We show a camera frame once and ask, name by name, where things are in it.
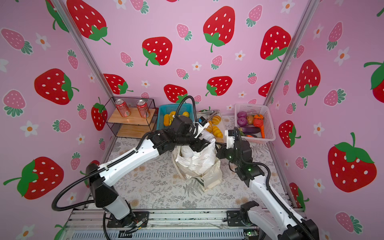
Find white plastic bag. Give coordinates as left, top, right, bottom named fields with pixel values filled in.
left=173, top=131, right=217, bottom=176

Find beige canvas tote bag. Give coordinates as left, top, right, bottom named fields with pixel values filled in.
left=171, top=143, right=223, bottom=192

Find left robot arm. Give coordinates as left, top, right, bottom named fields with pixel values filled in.
left=52, top=114, right=210, bottom=221

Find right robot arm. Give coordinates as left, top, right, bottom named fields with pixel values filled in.
left=217, top=128, right=320, bottom=240

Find yellow striped bread roll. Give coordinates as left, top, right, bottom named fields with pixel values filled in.
left=212, top=126, right=223, bottom=138

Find purple eggplant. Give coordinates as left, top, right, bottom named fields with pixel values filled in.
left=240, top=127, right=261, bottom=135

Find small striped bread roll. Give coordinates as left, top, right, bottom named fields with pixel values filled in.
left=212, top=115, right=222, bottom=126

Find white plastic tray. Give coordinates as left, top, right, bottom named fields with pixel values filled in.
left=205, top=112, right=227, bottom=144

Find purple onion front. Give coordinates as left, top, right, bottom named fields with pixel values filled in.
left=237, top=117, right=248, bottom=127

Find purple onion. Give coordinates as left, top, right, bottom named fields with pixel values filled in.
left=237, top=117, right=248, bottom=127
left=237, top=111, right=247, bottom=118

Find metal tongs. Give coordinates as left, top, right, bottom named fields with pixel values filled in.
left=197, top=110, right=220, bottom=120

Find white plastic basket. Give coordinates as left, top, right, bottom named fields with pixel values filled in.
left=235, top=103, right=276, bottom=145

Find orange carrot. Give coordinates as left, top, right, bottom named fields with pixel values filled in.
left=260, top=126, right=266, bottom=139

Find red tomato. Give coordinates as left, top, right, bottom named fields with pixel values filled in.
left=253, top=119, right=264, bottom=129

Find brown potato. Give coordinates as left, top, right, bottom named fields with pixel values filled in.
left=246, top=115, right=254, bottom=125

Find purple onion back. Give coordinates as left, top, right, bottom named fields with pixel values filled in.
left=237, top=111, right=247, bottom=118

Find teal plastic basket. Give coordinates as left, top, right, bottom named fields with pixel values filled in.
left=157, top=103, right=195, bottom=130

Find red soda can right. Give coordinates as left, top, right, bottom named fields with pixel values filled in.
left=137, top=100, right=150, bottom=119

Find red soda can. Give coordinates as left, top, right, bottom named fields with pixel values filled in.
left=137, top=100, right=150, bottom=119
left=115, top=99, right=131, bottom=118

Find red soda can left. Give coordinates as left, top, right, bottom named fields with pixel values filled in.
left=115, top=99, right=131, bottom=118

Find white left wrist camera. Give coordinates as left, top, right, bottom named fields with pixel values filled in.
left=196, top=117, right=210, bottom=137

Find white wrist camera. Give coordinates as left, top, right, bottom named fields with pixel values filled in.
left=196, top=117, right=210, bottom=137
left=225, top=130, right=235, bottom=149

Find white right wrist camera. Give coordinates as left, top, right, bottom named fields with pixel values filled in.
left=225, top=130, right=235, bottom=149

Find black wire wooden shelf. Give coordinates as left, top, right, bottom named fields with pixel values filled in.
left=105, top=97, right=159, bottom=139

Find metal base rail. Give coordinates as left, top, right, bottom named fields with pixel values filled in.
left=64, top=208, right=310, bottom=240

